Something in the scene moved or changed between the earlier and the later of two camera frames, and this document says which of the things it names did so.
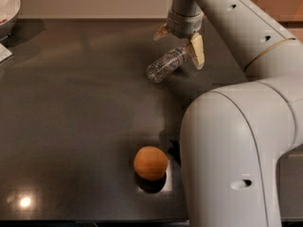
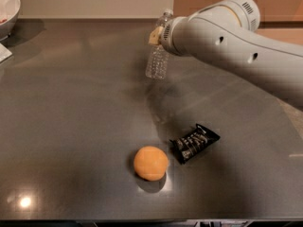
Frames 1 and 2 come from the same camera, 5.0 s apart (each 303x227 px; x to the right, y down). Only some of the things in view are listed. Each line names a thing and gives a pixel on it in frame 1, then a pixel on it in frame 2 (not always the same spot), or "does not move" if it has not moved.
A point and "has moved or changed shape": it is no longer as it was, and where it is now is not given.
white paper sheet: [5, 53] does not move
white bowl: [9, 9] does not move
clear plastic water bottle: [166, 63] has moved or changed shape
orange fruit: [151, 164] does not move
